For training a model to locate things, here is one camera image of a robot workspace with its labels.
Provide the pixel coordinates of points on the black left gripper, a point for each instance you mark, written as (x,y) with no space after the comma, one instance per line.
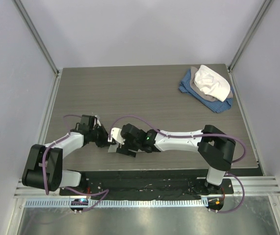
(103,142)

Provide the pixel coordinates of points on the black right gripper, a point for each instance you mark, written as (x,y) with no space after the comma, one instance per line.
(124,149)

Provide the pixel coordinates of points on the grey cloth napkin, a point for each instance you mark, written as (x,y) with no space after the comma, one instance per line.
(113,148)

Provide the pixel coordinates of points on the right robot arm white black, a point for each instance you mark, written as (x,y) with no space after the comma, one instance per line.
(210,143)

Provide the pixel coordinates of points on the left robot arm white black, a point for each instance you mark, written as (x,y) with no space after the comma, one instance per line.
(44,166)

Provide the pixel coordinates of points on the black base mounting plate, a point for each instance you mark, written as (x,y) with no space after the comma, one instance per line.
(148,185)

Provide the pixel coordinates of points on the beige grey cloth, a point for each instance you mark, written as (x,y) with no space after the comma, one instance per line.
(193,70)

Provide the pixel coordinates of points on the blue checked cloth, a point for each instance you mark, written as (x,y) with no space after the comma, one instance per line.
(214,106)

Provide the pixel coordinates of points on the white cloth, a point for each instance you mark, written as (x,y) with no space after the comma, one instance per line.
(211,83)

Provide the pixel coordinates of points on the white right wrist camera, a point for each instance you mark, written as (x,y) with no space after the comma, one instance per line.
(115,136)

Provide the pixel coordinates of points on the white slotted cable duct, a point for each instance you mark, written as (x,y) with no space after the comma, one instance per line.
(80,202)

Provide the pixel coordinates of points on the left aluminium frame post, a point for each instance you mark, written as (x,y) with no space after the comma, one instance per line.
(36,36)

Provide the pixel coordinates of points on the aluminium frame post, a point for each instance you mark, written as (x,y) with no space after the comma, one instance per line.
(36,36)
(264,8)

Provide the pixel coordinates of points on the front aluminium frame rail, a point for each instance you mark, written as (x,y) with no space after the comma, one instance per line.
(253,186)

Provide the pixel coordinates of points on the right aluminium frame post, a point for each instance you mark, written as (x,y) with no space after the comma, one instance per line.
(264,8)

